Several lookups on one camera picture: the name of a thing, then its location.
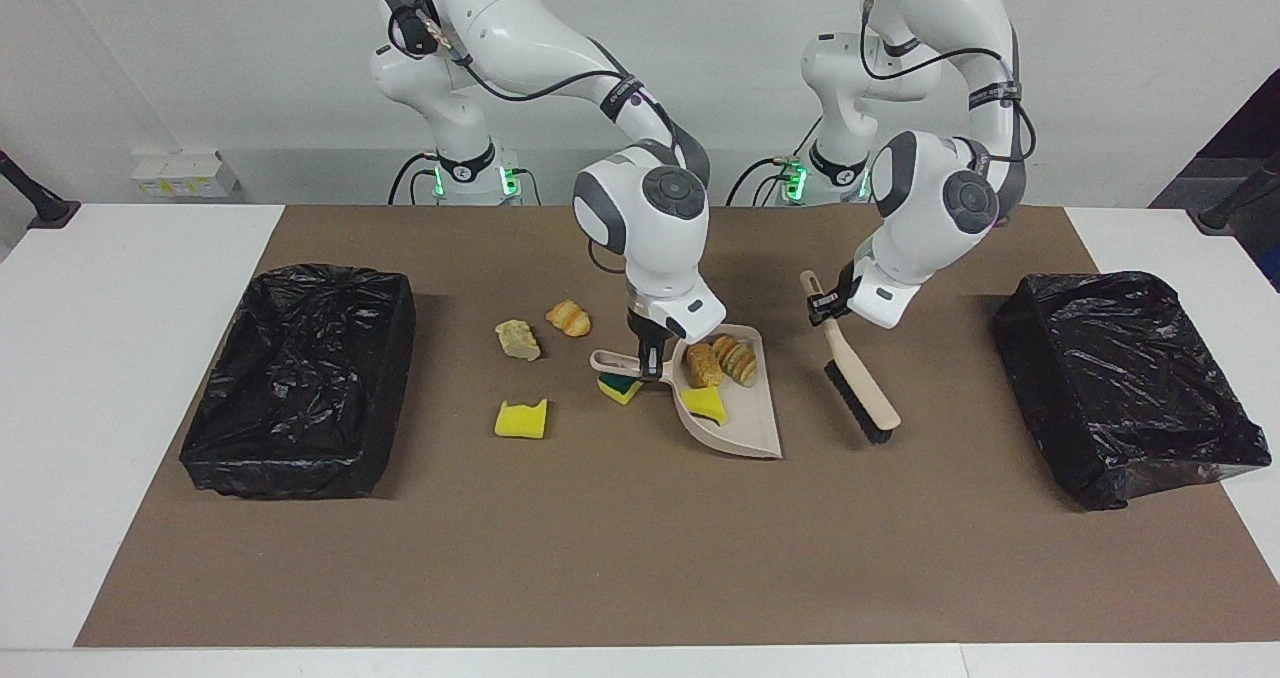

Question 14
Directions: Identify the brown bread roll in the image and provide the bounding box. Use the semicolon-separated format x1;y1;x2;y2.
685;342;724;390

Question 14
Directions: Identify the small yellow sponge piece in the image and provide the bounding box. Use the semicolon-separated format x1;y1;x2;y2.
683;387;730;427

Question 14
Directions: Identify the striped croissant piece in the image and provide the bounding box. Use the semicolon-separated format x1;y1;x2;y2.
545;299;592;339

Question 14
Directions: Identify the pale chip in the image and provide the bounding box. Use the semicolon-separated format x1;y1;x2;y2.
710;334;759;389

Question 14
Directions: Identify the beige hand brush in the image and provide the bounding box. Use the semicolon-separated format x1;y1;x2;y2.
800;270;902;446

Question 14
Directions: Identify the beige plastic dustpan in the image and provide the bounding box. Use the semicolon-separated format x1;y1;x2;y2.
589;324;784;460

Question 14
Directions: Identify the pale flaky pastry piece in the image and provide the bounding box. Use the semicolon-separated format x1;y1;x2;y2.
494;319;542;362

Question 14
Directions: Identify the notched yellow sponge piece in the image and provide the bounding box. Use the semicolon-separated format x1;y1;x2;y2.
495;398;549;440

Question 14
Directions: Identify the black bag lined bin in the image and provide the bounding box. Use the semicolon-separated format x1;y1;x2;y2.
990;270;1273;512
179;263;417;501

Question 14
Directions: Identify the brown paper table mat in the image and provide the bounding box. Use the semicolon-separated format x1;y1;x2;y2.
75;204;1280;649

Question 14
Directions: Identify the black stand pole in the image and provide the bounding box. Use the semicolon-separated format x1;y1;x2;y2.
1197;148;1280;236
0;148;81;230

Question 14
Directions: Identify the black background panel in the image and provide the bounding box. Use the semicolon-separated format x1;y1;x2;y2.
1148;66;1280;209

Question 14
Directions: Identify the black base cable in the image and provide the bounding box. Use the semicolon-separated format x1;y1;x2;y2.
725;118;826;206
388;151;441;206

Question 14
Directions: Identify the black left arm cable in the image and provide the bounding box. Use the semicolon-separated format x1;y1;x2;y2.
858;0;1038;164

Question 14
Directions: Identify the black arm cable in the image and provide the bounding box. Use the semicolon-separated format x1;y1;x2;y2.
858;0;1038;164
395;6;713;277

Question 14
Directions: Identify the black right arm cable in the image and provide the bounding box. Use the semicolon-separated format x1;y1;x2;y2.
395;6;713;277

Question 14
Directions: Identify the white wall power outlet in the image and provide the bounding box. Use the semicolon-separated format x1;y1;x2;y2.
132;151;239;200

